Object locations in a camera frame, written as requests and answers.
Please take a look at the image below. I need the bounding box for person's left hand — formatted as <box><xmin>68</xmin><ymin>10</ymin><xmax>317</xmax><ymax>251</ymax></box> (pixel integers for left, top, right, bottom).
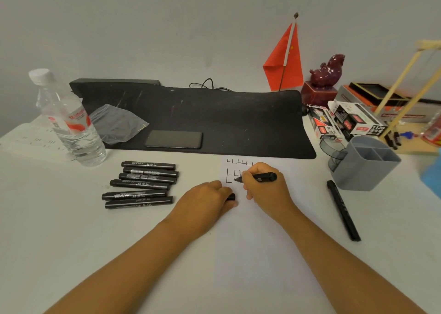
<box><xmin>170</xmin><ymin>180</ymin><xmax>238</xmax><ymax>237</ymax></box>

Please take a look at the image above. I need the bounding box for person's right hand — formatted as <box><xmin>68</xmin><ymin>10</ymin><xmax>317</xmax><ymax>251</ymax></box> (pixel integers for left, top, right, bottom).
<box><xmin>242</xmin><ymin>162</ymin><xmax>297</xmax><ymax>226</ymax></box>

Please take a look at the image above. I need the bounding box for black marker pen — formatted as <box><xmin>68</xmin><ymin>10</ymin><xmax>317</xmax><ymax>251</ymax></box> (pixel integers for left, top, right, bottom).
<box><xmin>326</xmin><ymin>180</ymin><xmax>362</xmax><ymax>242</ymax></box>
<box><xmin>234</xmin><ymin>172</ymin><xmax>277</xmax><ymax>183</ymax></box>

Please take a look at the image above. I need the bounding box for person's right forearm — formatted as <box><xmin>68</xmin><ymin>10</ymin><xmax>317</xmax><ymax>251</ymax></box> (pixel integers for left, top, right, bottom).
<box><xmin>277</xmin><ymin>205</ymin><xmax>428</xmax><ymax>314</ymax></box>

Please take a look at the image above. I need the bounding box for person's left forearm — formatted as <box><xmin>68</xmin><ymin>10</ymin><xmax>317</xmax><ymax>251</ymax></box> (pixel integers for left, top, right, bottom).
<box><xmin>45</xmin><ymin>217</ymin><xmax>204</xmax><ymax>314</ymax></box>

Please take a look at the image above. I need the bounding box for white paper sheet with marks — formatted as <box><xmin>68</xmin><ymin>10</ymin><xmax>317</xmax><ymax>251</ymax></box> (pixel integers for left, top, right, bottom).
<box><xmin>214</xmin><ymin>157</ymin><xmax>328</xmax><ymax>314</ymax></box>

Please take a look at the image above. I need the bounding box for black desk mat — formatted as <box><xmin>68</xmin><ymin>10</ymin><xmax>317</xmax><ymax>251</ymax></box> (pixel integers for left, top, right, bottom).
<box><xmin>70</xmin><ymin>82</ymin><xmax>317</xmax><ymax>160</ymax></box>

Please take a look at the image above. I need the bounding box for black smartphone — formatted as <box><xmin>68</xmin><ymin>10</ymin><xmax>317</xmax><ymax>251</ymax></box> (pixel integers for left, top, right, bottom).
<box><xmin>144</xmin><ymin>130</ymin><xmax>203</xmax><ymax>150</ymax></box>

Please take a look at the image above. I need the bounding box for row of black markers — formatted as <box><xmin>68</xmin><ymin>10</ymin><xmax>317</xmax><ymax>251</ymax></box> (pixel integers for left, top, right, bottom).
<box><xmin>102</xmin><ymin>161</ymin><xmax>180</xmax><ymax>210</ymax></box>

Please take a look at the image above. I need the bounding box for smoky clear plastic drawer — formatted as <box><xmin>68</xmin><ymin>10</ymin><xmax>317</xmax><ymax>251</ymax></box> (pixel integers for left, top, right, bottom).
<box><xmin>319</xmin><ymin>135</ymin><xmax>349</xmax><ymax>172</ymax></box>

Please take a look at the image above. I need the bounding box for black white marker box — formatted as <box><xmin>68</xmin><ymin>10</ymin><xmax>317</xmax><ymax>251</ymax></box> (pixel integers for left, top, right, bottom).
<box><xmin>328</xmin><ymin>101</ymin><xmax>389</xmax><ymax>141</ymax></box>
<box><xmin>306</xmin><ymin>104</ymin><xmax>346</xmax><ymax>143</ymax></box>

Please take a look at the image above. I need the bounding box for maroon figurine base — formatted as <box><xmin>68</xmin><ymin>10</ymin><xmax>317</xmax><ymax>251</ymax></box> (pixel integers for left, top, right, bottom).
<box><xmin>301</xmin><ymin>81</ymin><xmax>339</xmax><ymax>108</ymax></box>

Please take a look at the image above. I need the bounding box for grey pen holder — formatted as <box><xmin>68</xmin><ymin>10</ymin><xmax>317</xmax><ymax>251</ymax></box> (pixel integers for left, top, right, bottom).
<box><xmin>334</xmin><ymin>135</ymin><xmax>402</xmax><ymax>192</ymax></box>

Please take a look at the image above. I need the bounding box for red flag on pole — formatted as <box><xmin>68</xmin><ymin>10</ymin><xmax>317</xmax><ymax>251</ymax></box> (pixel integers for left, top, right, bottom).
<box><xmin>263</xmin><ymin>12</ymin><xmax>304</xmax><ymax>92</ymax></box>

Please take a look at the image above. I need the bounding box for clear plastic bag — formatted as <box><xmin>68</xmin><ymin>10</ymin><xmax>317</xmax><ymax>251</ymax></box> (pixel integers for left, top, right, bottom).
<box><xmin>89</xmin><ymin>104</ymin><xmax>150</xmax><ymax>145</ymax></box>

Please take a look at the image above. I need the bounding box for maroon animal figurine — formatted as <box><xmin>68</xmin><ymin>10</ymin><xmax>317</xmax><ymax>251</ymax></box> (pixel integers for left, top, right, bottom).
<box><xmin>309</xmin><ymin>53</ymin><xmax>346</xmax><ymax>87</ymax></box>

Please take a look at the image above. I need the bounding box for grey box with black tray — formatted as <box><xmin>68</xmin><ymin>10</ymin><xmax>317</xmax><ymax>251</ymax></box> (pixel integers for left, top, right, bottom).
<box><xmin>335</xmin><ymin>82</ymin><xmax>441</xmax><ymax>124</ymax></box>

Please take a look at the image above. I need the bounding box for black bar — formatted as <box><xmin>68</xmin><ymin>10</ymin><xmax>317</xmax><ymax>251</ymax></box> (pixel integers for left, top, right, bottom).
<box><xmin>70</xmin><ymin>78</ymin><xmax>162</xmax><ymax>90</ymax></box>

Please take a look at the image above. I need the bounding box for clear plastic water bottle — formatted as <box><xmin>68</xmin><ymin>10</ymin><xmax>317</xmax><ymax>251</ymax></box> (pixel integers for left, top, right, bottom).
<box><xmin>28</xmin><ymin>68</ymin><xmax>107</xmax><ymax>168</ymax></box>

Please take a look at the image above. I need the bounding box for blue object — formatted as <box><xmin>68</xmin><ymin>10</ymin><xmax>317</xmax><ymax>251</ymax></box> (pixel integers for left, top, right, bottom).
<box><xmin>420</xmin><ymin>157</ymin><xmax>441</xmax><ymax>200</ymax></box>

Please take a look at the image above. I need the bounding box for red white packet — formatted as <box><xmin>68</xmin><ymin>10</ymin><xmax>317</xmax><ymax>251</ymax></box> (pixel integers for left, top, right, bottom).
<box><xmin>422</xmin><ymin>112</ymin><xmax>441</xmax><ymax>148</ymax></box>

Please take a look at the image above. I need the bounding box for white lined paper sheet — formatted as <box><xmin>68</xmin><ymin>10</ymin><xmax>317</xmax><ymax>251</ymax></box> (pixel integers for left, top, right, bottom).
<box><xmin>0</xmin><ymin>123</ymin><xmax>77</xmax><ymax>162</ymax></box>

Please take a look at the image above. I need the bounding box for black cable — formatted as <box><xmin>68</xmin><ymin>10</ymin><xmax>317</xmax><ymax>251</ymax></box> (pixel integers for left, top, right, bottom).
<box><xmin>189</xmin><ymin>78</ymin><xmax>233</xmax><ymax>92</ymax></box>

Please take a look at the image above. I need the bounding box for wooden frame stand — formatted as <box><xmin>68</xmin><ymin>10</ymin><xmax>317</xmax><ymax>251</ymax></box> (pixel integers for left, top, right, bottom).
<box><xmin>373</xmin><ymin>40</ymin><xmax>441</xmax><ymax>157</ymax></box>

